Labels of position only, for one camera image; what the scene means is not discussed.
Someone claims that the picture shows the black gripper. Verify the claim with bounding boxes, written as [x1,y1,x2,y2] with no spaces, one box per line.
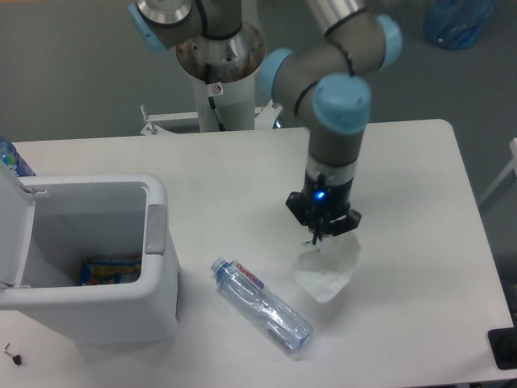
[286,174,361,245]

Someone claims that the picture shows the white wrapper bag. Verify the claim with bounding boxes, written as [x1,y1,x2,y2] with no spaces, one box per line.
[292,232,361,304]

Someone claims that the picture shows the clear plastic water bottle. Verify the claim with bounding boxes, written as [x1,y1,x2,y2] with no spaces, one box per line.
[211,258,313,355]

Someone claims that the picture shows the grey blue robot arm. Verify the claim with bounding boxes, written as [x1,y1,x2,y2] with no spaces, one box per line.
[128,1,402,243]

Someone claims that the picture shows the white plastic trash can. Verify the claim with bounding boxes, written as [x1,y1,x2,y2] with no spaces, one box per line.
[1,167,179,344]

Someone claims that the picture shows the white base strut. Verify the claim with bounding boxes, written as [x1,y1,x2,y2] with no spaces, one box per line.
[149,100,285,134]

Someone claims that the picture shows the black device at edge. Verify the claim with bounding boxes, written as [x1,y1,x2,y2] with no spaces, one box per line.
[487,327,516,370]

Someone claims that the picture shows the blue plastic bag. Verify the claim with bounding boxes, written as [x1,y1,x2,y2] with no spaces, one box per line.
[423,0,498,50]

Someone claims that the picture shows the blue yellow snack packet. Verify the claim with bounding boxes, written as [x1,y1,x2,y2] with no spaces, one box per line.
[77,255,142,286]

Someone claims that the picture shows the blue labelled bottle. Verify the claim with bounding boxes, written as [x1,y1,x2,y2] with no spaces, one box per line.
[1,137,36,177]

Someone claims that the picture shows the small hex key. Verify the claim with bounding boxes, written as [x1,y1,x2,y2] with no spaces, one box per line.
[3,343,13,358]

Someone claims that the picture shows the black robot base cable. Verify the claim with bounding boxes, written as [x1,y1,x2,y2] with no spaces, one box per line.
[204,63,226,132]

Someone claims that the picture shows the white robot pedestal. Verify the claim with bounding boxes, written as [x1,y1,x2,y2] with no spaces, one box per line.
[176,22,266,133]

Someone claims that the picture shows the white levelling foot bracket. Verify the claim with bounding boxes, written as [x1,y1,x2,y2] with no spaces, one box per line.
[140,104,158,136]

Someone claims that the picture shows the white frame at right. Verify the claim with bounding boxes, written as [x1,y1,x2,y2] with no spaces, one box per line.
[478,137,516,215]

